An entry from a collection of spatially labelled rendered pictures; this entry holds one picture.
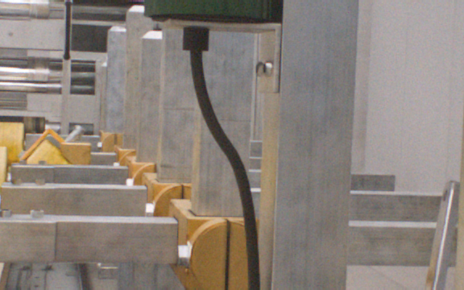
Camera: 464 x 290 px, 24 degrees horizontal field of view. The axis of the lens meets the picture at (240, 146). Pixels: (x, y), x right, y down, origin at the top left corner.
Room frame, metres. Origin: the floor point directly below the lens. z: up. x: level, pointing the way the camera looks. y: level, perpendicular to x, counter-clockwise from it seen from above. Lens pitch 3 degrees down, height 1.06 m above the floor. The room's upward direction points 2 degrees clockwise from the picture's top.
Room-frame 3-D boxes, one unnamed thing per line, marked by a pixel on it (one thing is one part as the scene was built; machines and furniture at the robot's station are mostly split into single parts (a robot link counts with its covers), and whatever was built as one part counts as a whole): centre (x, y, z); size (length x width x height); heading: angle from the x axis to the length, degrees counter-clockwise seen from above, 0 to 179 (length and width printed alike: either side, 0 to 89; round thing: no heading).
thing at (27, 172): (1.28, 0.06, 0.95); 0.50 x 0.04 x 0.04; 100
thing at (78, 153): (1.50, 0.26, 0.95); 0.10 x 0.04 x 0.10; 100
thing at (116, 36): (1.97, 0.23, 0.93); 0.04 x 0.04 x 0.48; 10
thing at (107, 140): (2.00, 0.24, 0.95); 0.14 x 0.06 x 0.05; 10
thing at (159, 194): (1.01, 0.06, 0.95); 0.14 x 0.06 x 0.05; 10
